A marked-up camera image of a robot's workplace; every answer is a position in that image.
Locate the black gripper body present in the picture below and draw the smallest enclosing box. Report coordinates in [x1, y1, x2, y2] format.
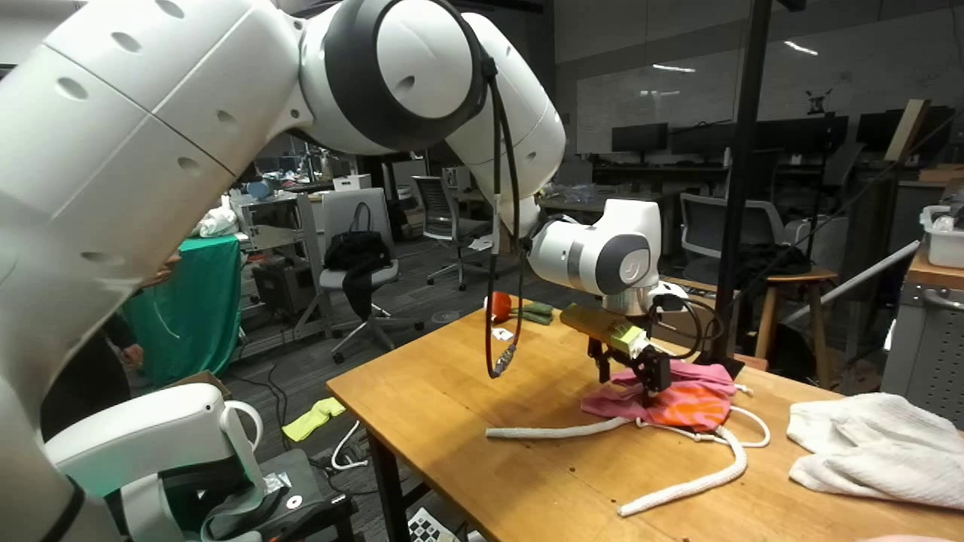
[588, 338, 671, 405]

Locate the pink cloth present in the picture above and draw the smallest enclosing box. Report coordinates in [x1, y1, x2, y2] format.
[580, 361, 735, 431]

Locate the red radish toy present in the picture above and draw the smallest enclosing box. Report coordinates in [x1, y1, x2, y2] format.
[489, 293, 555, 326]

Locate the white cloth towel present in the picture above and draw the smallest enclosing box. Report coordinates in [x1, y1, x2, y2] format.
[787, 393, 964, 513]

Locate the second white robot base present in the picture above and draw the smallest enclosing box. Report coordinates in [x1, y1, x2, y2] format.
[46, 383, 356, 542]

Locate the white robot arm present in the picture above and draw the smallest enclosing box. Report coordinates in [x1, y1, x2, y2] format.
[0, 0, 662, 542]

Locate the wooden stool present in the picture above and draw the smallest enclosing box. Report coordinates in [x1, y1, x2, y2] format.
[752, 271, 838, 386]

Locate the black office chair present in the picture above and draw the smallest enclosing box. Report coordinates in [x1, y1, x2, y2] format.
[302, 192, 397, 361]

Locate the white plastic bin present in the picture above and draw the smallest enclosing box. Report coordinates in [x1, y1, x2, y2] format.
[917, 205, 964, 269]

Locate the yellow paper on floor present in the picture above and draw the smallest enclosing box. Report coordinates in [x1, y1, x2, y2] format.
[283, 398, 343, 443]

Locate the thick white rope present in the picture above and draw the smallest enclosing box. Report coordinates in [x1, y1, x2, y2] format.
[481, 413, 752, 520]

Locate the black camera stand pole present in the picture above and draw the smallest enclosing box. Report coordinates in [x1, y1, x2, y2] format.
[708, 0, 772, 377]

